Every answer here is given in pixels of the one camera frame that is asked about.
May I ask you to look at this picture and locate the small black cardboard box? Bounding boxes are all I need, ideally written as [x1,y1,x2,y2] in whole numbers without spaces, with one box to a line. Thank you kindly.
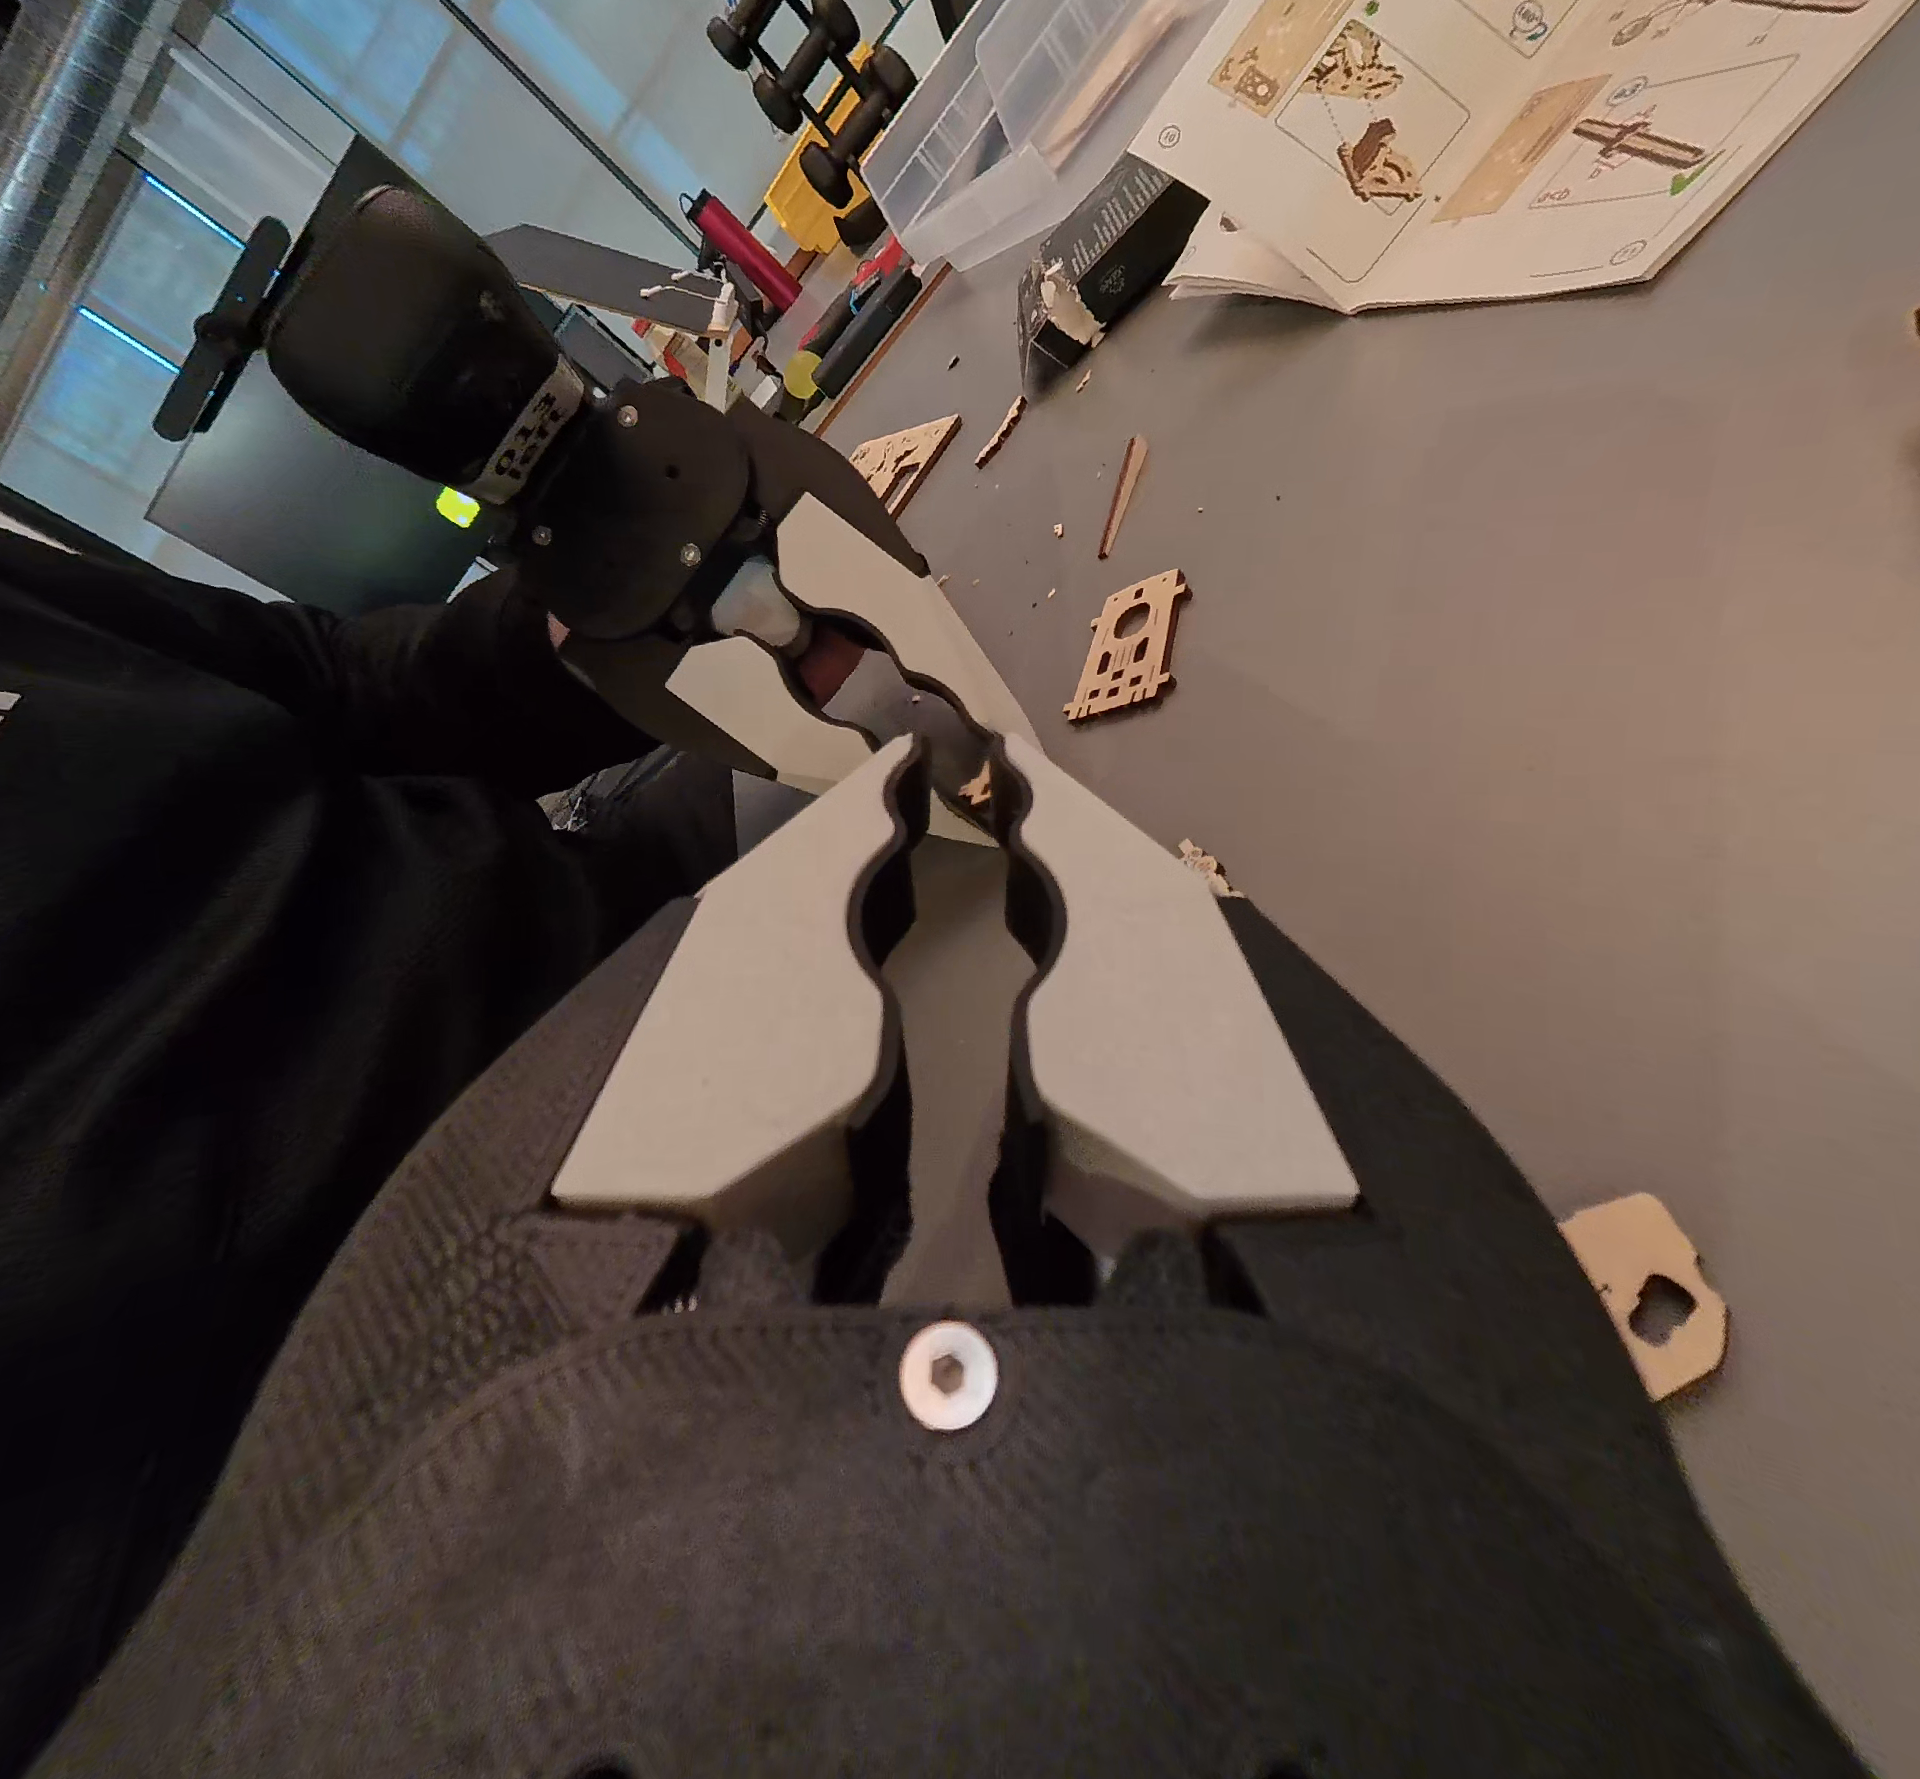
[1017,153,1213,397]

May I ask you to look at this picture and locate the black dumbbells on yellow rack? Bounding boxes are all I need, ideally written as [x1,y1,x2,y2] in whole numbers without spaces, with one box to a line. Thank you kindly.
[705,0,920,204]

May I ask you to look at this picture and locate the yellow plastic bin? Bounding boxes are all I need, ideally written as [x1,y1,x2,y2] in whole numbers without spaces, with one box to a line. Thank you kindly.
[762,126,890,257]

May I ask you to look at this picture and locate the thin wooden stick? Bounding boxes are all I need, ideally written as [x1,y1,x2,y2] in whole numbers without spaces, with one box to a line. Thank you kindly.
[1095,435,1151,564]

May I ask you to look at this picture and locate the black monitor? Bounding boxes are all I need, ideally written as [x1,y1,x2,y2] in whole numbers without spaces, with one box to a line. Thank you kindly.
[144,134,519,620]

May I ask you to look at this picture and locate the person's left forearm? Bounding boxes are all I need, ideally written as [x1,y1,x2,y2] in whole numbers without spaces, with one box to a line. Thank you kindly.
[209,576,676,829]

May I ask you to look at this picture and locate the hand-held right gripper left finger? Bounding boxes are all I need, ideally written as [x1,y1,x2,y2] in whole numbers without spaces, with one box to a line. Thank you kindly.
[549,733,920,1224]

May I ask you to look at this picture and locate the person's black clothing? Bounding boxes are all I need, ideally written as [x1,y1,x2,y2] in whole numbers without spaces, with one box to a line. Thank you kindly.
[0,527,743,1779]

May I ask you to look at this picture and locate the clear plastic storage box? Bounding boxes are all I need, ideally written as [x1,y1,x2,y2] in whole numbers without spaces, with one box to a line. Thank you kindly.
[863,0,1309,277]

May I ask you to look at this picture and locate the red cylinder bottle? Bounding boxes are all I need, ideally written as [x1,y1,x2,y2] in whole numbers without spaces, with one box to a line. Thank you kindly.
[677,189,807,311]

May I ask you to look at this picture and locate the wooden piece with square hole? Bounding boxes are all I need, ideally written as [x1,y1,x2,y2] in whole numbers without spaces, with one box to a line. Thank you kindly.
[1558,1190,1730,1407]

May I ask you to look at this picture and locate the assembly instruction booklet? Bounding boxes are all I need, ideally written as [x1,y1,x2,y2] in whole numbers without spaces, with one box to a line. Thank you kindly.
[1124,0,1884,313]

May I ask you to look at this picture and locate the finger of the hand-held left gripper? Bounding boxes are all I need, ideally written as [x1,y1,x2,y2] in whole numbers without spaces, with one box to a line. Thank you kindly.
[663,636,998,851]
[772,489,1040,752]

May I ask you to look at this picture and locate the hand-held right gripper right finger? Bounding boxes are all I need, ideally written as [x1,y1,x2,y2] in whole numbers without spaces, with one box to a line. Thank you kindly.
[994,733,1365,1238]

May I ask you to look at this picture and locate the dark side table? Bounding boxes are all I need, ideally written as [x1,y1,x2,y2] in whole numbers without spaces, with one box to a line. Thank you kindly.
[483,222,758,378]

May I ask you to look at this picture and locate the triangular wooden sheet offcut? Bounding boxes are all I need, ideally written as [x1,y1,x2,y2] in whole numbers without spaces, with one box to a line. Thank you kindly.
[848,412,964,516]

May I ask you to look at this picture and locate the wooden plate with round hole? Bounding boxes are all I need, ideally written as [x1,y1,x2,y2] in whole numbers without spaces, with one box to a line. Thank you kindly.
[1064,567,1193,726]

